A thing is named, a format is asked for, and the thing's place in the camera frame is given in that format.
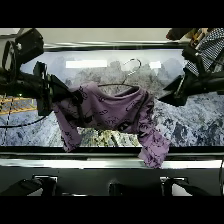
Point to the heap of clothes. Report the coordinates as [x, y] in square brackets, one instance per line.
[178, 33]

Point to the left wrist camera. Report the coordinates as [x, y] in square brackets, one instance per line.
[30, 45]

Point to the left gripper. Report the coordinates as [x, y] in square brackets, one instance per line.
[45, 90]

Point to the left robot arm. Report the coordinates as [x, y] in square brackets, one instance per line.
[16, 85]

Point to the purple printed long-sleeved shirt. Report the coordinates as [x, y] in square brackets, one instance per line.
[106, 106]

